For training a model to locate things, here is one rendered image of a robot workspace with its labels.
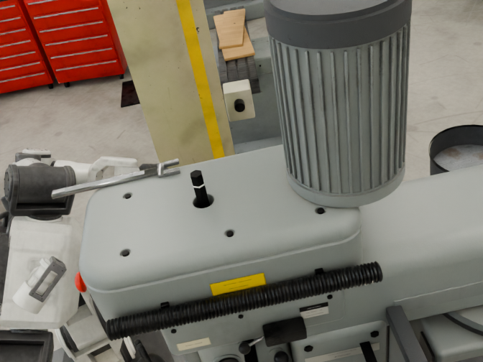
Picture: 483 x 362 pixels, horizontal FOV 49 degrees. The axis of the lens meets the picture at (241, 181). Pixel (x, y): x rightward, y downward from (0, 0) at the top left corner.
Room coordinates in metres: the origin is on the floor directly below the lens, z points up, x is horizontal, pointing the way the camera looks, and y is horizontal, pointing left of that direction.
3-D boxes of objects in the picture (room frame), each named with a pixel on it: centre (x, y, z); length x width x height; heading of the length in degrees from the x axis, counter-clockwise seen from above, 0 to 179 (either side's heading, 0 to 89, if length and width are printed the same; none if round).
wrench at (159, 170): (0.81, 0.23, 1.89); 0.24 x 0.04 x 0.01; 92
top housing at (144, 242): (0.71, 0.06, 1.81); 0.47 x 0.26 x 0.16; 91
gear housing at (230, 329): (0.71, 0.03, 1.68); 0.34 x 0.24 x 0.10; 91
